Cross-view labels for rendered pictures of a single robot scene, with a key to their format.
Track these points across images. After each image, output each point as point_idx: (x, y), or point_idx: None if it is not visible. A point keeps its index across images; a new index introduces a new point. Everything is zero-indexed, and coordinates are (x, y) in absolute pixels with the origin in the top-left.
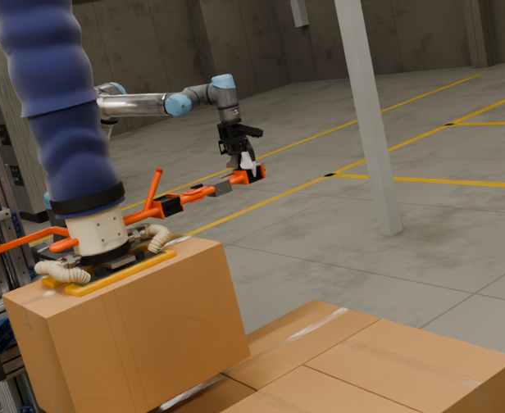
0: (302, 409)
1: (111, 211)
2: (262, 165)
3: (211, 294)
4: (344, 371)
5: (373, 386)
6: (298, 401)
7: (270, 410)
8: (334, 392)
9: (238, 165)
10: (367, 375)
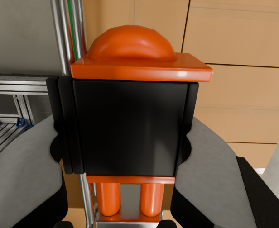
0: (221, 105)
1: None
2: (212, 72)
3: None
4: (223, 54)
5: (257, 59)
6: (213, 101)
7: (201, 116)
8: (232, 80)
9: (61, 150)
10: (245, 49)
